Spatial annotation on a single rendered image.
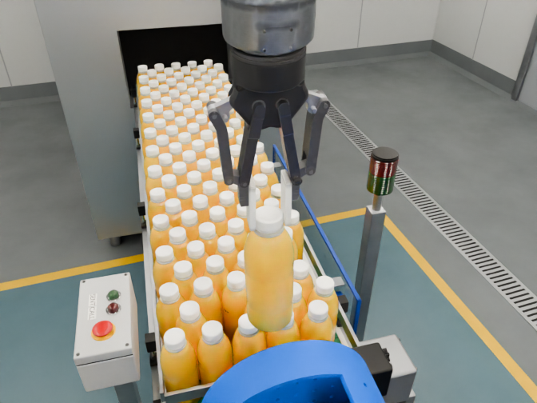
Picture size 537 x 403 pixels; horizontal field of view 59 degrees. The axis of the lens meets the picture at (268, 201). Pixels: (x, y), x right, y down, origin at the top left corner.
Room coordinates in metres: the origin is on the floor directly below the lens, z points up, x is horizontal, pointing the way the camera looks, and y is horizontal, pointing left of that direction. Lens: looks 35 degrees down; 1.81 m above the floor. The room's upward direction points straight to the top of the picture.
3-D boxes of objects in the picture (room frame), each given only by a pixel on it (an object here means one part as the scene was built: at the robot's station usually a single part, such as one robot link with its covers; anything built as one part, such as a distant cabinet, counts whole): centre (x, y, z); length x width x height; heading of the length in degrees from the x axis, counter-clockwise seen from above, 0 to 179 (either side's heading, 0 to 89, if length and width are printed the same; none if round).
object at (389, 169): (0.96, -0.27, 1.23); 0.06 x 0.06 x 0.04
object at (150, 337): (0.66, 0.25, 0.94); 0.03 x 0.02 x 0.08; 14
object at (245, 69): (0.48, 0.00, 1.62); 0.08 x 0.07 x 0.09; 101
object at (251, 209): (0.48, 0.02, 1.46); 0.03 x 0.01 x 0.07; 11
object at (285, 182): (0.49, -0.02, 1.46); 0.03 x 0.01 x 0.07; 11
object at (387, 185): (0.96, -0.27, 1.18); 0.06 x 0.06 x 0.05
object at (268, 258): (0.49, 0.00, 1.33); 0.07 x 0.07 x 0.19
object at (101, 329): (0.58, 0.30, 1.11); 0.04 x 0.04 x 0.01
